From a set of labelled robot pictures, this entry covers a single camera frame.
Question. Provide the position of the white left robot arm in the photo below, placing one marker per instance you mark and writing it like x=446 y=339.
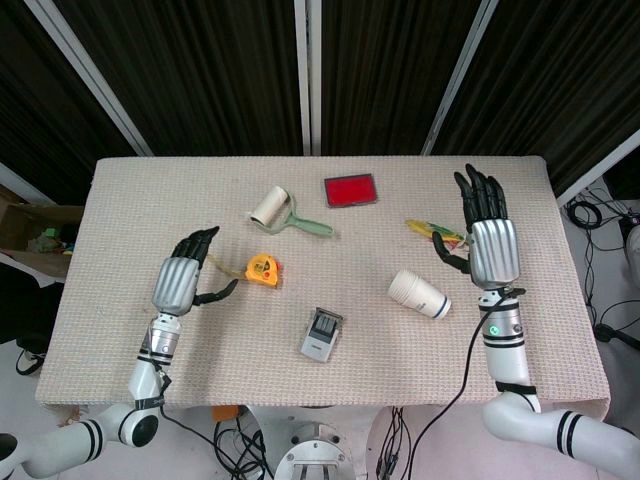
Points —
x=145 y=375

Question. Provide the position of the brown cardboard box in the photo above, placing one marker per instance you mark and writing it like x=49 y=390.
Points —
x=30 y=220

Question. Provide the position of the grey date stamp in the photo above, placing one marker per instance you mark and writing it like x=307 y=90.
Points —
x=320 y=340

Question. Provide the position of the black and silver right hand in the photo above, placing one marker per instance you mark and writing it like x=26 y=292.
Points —
x=492 y=250

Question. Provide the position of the stack of white paper cups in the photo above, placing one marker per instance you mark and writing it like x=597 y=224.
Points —
x=417 y=295

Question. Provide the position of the colourful feather shuttlecock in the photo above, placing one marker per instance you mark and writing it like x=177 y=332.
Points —
x=435 y=231

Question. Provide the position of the white partition frame post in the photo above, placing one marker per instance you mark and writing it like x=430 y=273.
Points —
x=595 y=167
x=95 y=80
x=309 y=75
x=457 y=80

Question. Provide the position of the black stand base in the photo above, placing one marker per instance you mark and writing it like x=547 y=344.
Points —
x=617 y=334

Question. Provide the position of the yellow tape measure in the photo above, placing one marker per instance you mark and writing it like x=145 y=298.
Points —
x=262 y=270

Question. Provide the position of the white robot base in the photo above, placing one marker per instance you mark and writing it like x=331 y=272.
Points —
x=314 y=455

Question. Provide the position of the orange box under table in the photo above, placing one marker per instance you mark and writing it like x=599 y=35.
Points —
x=225 y=415

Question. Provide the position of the black and white shoe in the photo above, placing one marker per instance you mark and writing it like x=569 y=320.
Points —
x=27 y=362

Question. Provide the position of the beige waffle tablecloth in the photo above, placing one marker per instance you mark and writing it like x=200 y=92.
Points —
x=325 y=380

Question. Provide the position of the red ink pad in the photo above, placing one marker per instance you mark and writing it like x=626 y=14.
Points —
x=350 y=190

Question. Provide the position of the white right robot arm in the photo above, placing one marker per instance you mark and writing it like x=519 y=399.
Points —
x=510 y=360

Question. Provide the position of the black and silver left hand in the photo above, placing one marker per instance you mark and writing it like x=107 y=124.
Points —
x=172 y=285

